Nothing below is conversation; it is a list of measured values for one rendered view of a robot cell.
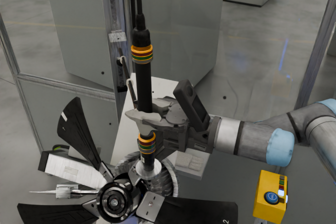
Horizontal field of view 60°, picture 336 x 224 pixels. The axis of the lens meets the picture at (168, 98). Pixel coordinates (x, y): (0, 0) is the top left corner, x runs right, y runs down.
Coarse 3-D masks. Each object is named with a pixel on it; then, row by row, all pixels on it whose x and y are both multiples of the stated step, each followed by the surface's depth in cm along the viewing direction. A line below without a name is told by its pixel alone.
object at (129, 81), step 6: (132, 0) 61; (138, 0) 53; (132, 6) 62; (138, 6) 53; (132, 12) 62; (138, 12) 54; (132, 18) 63; (132, 24) 64; (132, 30) 65; (120, 48) 116; (120, 60) 111; (126, 66) 105; (126, 72) 101; (126, 84) 97; (132, 84) 98; (132, 90) 92; (132, 96) 89
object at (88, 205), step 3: (90, 201) 91; (93, 201) 91; (84, 204) 91; (87, 204) 92; (90, 204) 92; (93, 204) 92; (84, 207) 92; (87, 207) 93; (90, 207) 93; (93, 207) 93; (90, 210) 94; (93, 210) 94; (93, 213) 95; (96, 213) 96; (99, 216) 96
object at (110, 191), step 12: (120, 180) 89; (144, 180) 96; (108, 192) 86; (120, 192) 86; (132, 192) 86; (144, 192) 94; (96, 204) 87; (108, 204) 87; (120, 204) 86; (132, 204) 84; (108, 216) 86; (120, 216) 85
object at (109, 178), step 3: (102, 165) 91; (99, 168) 96; (102, 168) 94; (105, 168) 91; (99, 171) 98; (102, 171) 95; (108, 171) 91; (108, 174) 91; (105, 177) 96; (108, 177) 93; (111, 177) 90; (105, 180) 97; (108, 180) 95; (111, 180) 92
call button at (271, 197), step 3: (270, 192) 105; (267, 195) 104; (270, 195) 104; (273, 195) 104; (276, 195) 104; (267, 198) 103; (270, 198) 103; (273, 198) 103; (276, 198) 103; (270, 201) 103; (273, 201) 102
